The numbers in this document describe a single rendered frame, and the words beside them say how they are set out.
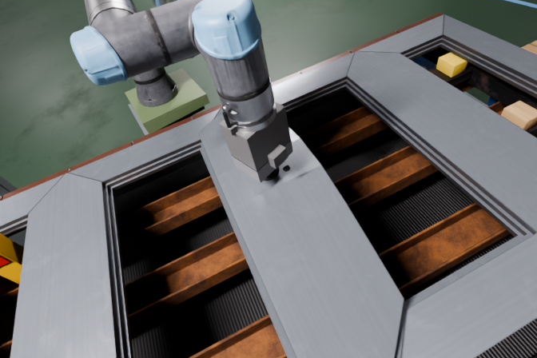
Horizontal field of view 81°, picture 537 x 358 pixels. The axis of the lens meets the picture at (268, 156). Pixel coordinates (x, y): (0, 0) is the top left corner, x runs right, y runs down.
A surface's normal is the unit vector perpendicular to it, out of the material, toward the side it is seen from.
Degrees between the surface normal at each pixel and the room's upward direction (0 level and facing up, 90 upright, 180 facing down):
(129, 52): 77
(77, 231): 0
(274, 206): 14
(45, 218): 0
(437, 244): 0
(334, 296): 21
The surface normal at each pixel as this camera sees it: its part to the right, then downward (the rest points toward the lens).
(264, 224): -0.07, -0.49
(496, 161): -0.18, -0.66
